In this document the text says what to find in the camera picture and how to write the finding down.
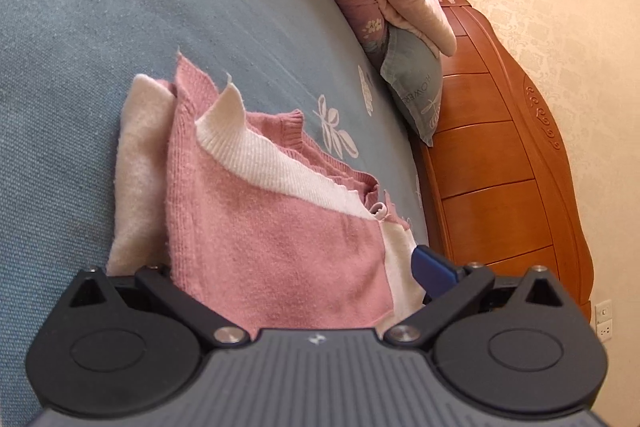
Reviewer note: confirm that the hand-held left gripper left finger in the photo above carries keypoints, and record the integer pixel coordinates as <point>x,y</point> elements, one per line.
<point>165,292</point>

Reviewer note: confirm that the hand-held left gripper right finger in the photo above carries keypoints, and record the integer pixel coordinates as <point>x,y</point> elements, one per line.
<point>432,272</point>

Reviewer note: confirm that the pink and white knit sweater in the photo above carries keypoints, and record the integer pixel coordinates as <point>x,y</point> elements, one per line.
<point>275,247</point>

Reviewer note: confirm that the wooden bed headboard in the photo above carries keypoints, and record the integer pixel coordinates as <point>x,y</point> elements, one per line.
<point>490,157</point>

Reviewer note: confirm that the grey-green printed pillow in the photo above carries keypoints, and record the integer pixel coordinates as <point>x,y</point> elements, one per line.
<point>415,77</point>

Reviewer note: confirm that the white wall socket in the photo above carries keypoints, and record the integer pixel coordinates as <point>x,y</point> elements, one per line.
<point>604,322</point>

